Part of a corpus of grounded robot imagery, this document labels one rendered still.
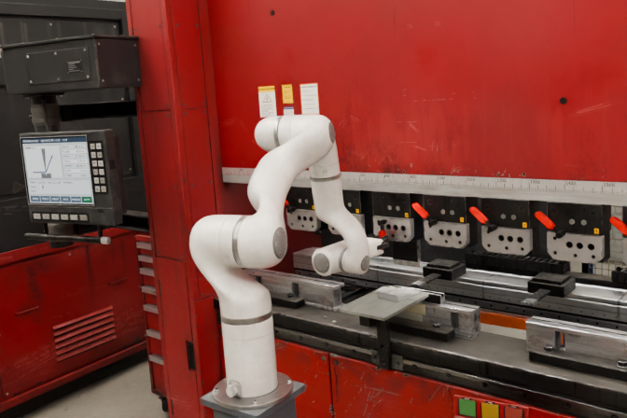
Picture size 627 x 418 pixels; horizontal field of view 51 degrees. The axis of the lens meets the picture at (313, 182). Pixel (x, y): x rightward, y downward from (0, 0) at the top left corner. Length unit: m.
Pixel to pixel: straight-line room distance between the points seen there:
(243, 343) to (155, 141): 1.35
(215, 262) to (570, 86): 1.05
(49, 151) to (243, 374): 1.47
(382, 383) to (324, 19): 1.25
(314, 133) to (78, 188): 1.24
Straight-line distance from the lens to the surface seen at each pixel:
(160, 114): 2.69
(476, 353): 2.13
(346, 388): 2.43
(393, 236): 2.25
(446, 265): 2.46
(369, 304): 2.17
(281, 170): 1.63
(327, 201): 1.93
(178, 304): 2.81
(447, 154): 2.09
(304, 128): 1.70
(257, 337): 1.54
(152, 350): 3.76
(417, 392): 2.25
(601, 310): 2.31
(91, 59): 2.60
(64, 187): 2.73
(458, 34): 2.06
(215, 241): 1.50
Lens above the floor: 1.70
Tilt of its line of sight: 8 degrees down
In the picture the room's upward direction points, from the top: 4 degrees counter-clockwise
